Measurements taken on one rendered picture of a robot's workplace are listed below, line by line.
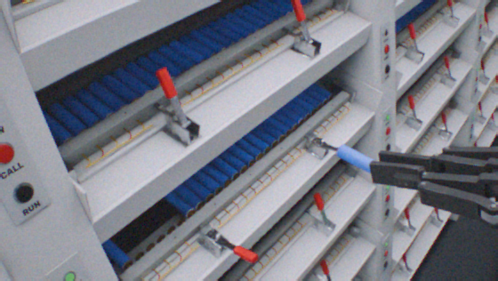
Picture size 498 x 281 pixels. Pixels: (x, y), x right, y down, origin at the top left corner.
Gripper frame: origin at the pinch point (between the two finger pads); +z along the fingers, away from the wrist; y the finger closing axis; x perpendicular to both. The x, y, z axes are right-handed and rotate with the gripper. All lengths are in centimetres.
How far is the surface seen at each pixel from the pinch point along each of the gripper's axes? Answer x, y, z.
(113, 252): 1.5, 25.7, 29.8
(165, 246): 3.4, 20.2, 25.5
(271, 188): 7.1, -0.2, 23.9
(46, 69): -26.0, 27.9, 16.0
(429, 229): 81, -78, 37
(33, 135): -21.4, 31.7, 16.0
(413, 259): 82, -62, 36
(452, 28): 8, -81, 21
